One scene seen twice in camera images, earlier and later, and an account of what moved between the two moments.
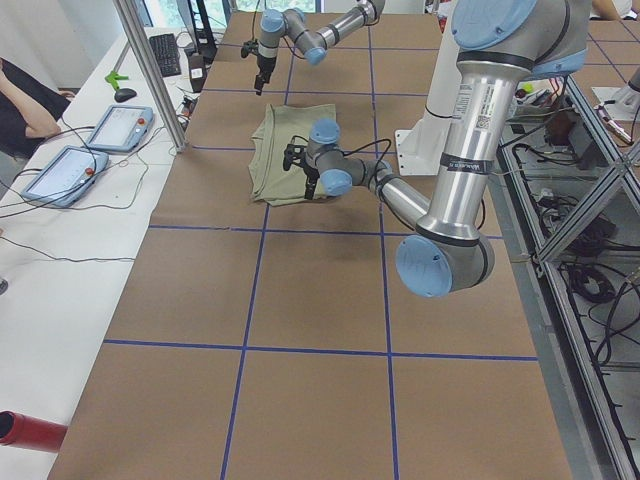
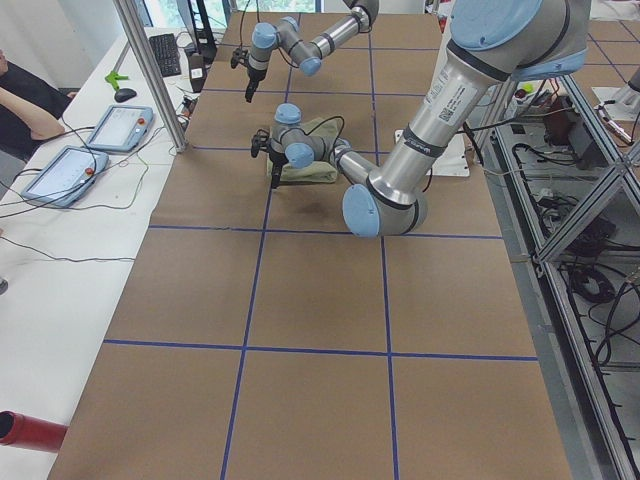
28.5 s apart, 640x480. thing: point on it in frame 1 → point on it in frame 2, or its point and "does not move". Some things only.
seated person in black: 30,107 does not move
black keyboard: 166,51 does not move
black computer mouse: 123,94 does not move
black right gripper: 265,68 → 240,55
